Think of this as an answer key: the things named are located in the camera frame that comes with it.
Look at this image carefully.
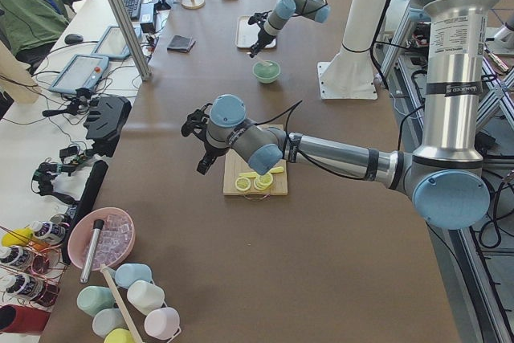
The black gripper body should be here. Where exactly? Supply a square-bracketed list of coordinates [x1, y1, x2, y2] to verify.
[202, 139, 229, 158]
[257, 28, 277, 47]

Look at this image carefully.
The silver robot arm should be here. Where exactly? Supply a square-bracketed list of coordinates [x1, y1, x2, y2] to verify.
[248, 0, 331, 58]
[182, 0, 499, 230]

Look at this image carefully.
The light green bowl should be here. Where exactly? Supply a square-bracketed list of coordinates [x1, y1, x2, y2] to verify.
[252, 61, 281, 84]

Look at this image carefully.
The pink bowl with ice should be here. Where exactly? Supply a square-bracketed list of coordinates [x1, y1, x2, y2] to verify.
[67, 207, 136, 271]

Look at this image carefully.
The metal tube in bowl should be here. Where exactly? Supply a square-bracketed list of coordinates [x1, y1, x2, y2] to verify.
[80, 219, 104, 284]

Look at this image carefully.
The white rabbit tray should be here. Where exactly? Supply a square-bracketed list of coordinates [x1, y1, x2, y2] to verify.
[235, 15, 261, 50]

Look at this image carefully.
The wooden cutting board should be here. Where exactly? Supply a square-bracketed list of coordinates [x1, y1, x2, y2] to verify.
[223, 149, 288, 196]

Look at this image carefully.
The lemon slice upper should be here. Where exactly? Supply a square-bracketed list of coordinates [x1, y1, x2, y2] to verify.
[235, 177, 252, 192]

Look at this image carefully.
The lemon slice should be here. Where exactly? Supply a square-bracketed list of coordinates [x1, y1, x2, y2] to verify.
[254, 173, 274, 190]
[235, 177, 252, 192]

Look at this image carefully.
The lemon slice lower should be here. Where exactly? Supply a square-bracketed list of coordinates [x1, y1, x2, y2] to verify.
[254, 173, 274, 190]

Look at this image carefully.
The folded grey cloth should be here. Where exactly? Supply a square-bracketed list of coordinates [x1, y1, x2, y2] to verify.
[166, 35, 196, 53]

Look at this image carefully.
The white pillar with base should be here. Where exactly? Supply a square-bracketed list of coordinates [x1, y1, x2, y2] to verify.
[318, 0, 386, 100]

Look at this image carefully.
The white cup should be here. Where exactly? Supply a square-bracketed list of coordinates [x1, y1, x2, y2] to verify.
[127, 280, 165, 315]

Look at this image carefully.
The upper blue teach pendant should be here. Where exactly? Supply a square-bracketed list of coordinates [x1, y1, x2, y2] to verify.
[92, 26, 130, 61]

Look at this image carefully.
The blue teach pendant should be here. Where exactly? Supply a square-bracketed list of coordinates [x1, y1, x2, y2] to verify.
[92, 26, 130, 61]
[49, 55, 109, 95]

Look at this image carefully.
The lower blue teach pendant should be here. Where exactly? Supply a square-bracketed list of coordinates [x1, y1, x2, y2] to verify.
[49, 55, 109, 95]

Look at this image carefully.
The pink cup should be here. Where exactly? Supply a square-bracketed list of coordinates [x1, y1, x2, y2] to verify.
[144, 307, 182, 340]

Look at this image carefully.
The green cup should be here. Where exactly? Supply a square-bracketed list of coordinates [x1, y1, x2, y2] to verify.
[76, 286, 115, 317]

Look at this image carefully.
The black computer mouse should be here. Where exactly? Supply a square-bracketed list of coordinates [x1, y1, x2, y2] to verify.
[64, 33, 84, 45]

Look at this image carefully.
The light blue cup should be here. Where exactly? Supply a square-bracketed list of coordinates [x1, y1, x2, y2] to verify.
[92, 308, 127, 338]

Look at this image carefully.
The yellow cup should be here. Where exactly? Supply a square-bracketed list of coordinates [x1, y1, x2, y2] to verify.
[104, 328, 135, 343]

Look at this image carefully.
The seated person green jacket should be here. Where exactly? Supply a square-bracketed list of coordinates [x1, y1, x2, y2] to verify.
[1, 0, 83, 68]

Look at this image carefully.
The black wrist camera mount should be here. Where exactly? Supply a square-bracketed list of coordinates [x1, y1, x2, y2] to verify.
[247, 11, 269, 27]

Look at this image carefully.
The aluminium frame post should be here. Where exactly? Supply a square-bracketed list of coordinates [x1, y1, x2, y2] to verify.
[108, 0, 152, 81]

